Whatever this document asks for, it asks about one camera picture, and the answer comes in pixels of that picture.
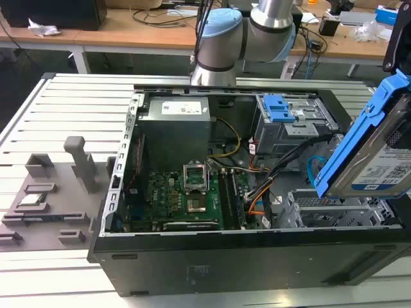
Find hard disk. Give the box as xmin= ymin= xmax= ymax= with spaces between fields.
xmin=313 ymin=68 xmax=411 ymax=200

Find blue disk carrier latch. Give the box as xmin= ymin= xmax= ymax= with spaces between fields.
xmin=261 ymin=94 xmax=297 ymax=123

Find metal disk bay cage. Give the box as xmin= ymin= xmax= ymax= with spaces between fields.
xmin=254 ymin=92 xmax=340 ymax=157

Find blue cardboard box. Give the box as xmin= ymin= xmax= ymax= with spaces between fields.
xmin=374 ymin=7 xmax=399 ymax=24

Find clear plastic bag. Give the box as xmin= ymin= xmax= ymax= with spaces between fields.
xmin=353 ymin=19 xmax=387 ymax=43

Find small black box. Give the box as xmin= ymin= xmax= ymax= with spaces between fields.
xmin=318 ymin=15 xmax=341 ymax=37

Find black RAM slots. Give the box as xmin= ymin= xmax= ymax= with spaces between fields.
xmin=220 ymin=169 xmax=247 ymax=229

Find grey power supply unit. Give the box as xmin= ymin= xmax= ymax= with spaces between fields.
xmin=137 ymin=95 xmax=213 ymax=130

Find CPU socket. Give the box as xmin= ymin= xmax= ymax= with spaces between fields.
xmin=182 ymin=162 xmax=212 ymax=196

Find silver chipset heat sink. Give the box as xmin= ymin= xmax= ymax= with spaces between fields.
xmin=186 ymin=197 xmax=207 ymax=214

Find wooden desk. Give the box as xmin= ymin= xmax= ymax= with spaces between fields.
xmin=0 ymin=0 xmax=399 ymax=78

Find graphics card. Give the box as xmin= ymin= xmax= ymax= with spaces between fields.
xmin=162 ymin=219 xmax=223 ymax=231

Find green motherboard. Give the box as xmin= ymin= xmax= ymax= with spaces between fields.
xmin=123 ymin=166 xmax=249 ymax=231

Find black open PC case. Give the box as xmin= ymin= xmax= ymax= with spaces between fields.
xmin=87 ymin=83 xmax=411 ymax=298

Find large black box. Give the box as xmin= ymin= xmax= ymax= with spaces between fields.
xmin=0 ymin=0 xmax=109 ymax=31

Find crumpled white paper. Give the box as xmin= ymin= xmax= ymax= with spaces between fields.
xmin=27 ymin=17 xmax=62 ymax=38

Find grey parts rack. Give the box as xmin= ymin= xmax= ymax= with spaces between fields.
xmin=0 ymin=135 xmax=120 ymax=255

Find silver CPU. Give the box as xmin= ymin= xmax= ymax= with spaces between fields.
xmin=18 ymin=193 xmax=43 ymax=207

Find RAM stick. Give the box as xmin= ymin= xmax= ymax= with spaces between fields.
xmin=2 ymin=214 xmax=85 ymax=226

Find blue disk wire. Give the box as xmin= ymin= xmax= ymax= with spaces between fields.
xmin=306 ymin=155 xmax=326 ymax=189

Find black disk wire bundle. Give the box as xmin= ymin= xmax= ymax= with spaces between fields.
xmin=243 ymin=133 xmax=332 ymax=206

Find yellow power wire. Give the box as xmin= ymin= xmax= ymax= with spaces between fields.
xmin=206 ymin=117 xmax=242 ymax=158

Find orange wire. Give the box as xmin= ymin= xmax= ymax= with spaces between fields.
xmin=246 ymin=194 xmax=265 ymax=216

